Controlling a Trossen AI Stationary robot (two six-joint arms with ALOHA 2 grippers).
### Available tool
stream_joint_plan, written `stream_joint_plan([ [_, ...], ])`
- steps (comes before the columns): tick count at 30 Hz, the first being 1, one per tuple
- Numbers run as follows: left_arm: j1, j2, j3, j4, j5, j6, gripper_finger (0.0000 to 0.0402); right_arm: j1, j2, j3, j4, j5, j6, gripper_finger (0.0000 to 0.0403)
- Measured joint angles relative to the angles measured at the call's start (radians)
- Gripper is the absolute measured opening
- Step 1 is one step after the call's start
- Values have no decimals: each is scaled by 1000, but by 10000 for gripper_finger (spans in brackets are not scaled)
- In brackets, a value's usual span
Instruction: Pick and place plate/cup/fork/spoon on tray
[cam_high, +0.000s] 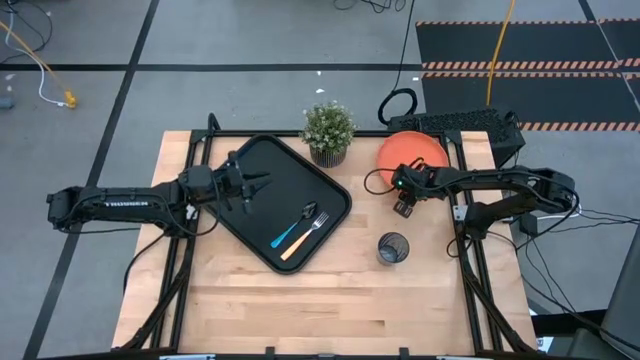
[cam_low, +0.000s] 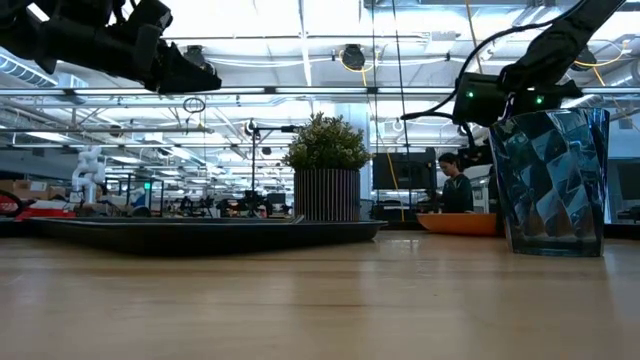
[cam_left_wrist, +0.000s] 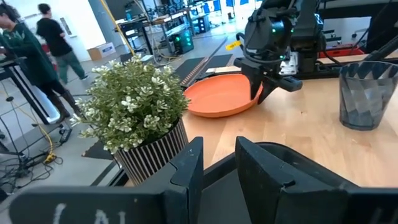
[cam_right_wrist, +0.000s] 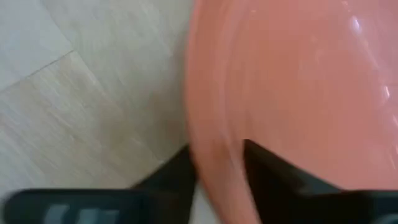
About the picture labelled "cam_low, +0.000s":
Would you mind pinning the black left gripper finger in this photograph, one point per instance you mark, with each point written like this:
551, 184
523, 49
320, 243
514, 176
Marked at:
185, 75

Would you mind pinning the orange round plate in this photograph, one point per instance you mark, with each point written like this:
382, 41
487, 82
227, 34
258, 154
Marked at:
457, 225

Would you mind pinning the blue faceted glass cup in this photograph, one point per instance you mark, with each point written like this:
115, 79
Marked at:
550, 190

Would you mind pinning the black plastic tray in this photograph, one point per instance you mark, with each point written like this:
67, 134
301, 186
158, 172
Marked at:
200, 237

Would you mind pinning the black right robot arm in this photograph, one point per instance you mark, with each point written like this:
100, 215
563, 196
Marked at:
560, 45

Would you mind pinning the black computer monitor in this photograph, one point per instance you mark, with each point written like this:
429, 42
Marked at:
405, 172

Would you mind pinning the potted plant in ribbed pot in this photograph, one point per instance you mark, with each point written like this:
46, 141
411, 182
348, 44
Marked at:
325, 190

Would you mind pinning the brown cardboard box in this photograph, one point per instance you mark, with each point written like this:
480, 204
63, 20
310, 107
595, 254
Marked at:
22, 187

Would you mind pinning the red box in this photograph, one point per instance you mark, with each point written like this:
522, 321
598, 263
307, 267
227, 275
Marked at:
52, 212

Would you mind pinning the red black round object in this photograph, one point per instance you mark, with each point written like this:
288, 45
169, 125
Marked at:
10, 206

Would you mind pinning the grey ventilation duct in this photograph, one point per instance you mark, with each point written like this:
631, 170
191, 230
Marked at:
25, 75

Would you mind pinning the black camera stand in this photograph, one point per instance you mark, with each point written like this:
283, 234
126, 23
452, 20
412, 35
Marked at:
250, 127

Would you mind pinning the dark wall screen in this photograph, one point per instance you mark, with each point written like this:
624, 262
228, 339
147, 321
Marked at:
630, 180

